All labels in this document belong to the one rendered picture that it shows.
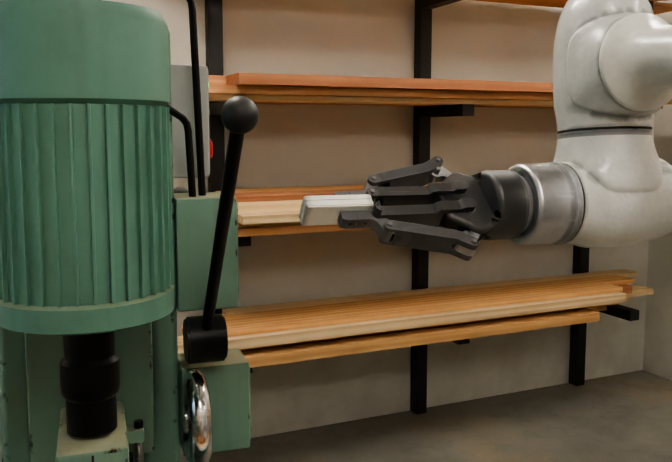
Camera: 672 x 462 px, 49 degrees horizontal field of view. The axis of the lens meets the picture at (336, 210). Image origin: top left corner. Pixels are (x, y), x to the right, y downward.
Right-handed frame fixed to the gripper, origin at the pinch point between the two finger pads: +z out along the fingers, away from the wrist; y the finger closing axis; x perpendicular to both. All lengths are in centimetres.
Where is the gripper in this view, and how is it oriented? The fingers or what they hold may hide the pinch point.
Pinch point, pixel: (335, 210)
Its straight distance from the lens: 73.3
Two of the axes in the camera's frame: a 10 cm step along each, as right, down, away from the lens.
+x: 2.2, -6.6, -7.2
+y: -2.3, -7.5, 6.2
